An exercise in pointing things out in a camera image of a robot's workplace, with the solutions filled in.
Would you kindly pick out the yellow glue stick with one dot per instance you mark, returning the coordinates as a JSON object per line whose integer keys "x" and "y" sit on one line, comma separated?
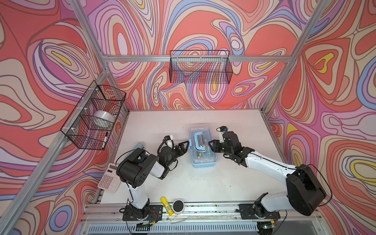
{"x": 167, "y": 206}

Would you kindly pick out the grey duct tape roll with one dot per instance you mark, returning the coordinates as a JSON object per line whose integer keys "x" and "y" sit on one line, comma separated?
{"x": 103, "y": 118}

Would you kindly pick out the black white tape roll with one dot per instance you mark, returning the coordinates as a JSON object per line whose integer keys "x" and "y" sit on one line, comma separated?
{"x": 178, "y": 206}

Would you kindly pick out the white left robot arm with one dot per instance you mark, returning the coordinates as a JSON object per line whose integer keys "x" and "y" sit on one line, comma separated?
{"x": 134, "y": 169}

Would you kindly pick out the black marker in basket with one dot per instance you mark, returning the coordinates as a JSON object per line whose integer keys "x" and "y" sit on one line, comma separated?
{"x": 105, "y": 140}

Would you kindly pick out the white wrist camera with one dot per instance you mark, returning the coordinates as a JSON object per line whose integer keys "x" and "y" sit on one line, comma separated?
{"x": 168, "y": 138}
{"x": 223, "y": 129}

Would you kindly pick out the black wire basket back wall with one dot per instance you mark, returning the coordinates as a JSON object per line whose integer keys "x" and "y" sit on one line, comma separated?
{"x": 200, "y": 66}

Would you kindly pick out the white calculator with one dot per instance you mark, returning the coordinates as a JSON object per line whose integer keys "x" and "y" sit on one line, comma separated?
{"x": 110, "y": 181}

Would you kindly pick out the black wire basket left wall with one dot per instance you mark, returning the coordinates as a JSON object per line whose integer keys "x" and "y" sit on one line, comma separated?
{"x": 93, "y": 118}

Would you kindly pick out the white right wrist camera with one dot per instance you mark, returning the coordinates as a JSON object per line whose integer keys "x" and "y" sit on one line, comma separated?
{"x": 223, "y": 129}

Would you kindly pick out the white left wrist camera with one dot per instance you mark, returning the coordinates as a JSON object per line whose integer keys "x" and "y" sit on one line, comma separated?
{"x": 168, "y": 138}

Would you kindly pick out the aluminium mounting rail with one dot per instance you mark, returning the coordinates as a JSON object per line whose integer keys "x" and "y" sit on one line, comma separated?
{"x": 200, "y": 218}

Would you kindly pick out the light blue stapler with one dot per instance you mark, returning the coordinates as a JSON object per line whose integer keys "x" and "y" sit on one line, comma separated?
{"x": 139, "y": 145}

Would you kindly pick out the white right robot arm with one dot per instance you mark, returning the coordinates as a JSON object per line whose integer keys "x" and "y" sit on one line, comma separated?
{"x": 304, "y": 193}

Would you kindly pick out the black wire basket wall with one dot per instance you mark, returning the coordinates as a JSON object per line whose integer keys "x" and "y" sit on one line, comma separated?
{"x": 200, "y": 66}
{"x": 93, "y": 118}

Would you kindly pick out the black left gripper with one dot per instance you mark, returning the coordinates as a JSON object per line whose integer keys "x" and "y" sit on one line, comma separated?
{"x": 181, "y": 149}

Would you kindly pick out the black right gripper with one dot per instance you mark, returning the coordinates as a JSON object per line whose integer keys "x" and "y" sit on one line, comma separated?
{"x": 215, "y": 144}

